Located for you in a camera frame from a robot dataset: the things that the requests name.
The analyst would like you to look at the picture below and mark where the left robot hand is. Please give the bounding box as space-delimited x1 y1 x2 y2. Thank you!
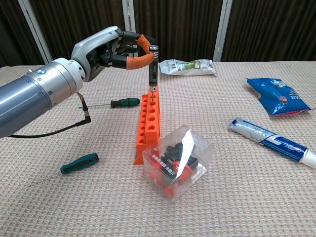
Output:
71 26 158 82

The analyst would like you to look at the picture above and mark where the metal handled screwdriver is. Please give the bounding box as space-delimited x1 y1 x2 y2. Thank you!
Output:
148 44 160 104

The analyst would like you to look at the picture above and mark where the orange tool holder rack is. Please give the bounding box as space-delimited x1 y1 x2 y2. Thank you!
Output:
134 85 161 165

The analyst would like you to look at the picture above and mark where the silver snack packet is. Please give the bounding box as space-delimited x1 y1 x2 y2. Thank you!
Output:
159 59 218 77

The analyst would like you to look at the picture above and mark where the clear plastic box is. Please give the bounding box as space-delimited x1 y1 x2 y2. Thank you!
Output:
142 124 215 203

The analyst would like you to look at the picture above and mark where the blue snack bag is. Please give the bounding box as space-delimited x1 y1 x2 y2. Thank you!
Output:
245 77 316 117

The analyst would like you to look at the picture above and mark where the blue white toothpaste tube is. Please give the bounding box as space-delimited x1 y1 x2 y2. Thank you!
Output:
228 117 316 170

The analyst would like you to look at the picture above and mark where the beige woven tablecloth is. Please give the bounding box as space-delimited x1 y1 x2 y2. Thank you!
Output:
0 61 316 237

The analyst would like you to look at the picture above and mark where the white frame post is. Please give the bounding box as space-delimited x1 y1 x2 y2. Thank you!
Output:
212 0 234 62
121 0 139 64
17 0 54 64

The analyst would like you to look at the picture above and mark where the green black handled screwdriver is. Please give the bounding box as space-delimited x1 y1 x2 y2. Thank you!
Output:
78 97 141 109

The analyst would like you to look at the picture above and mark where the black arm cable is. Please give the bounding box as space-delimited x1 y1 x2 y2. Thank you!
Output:
7 91 92 138

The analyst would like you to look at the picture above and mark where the teal handled screwdriver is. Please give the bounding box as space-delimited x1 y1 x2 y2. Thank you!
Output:
27 153 99 187

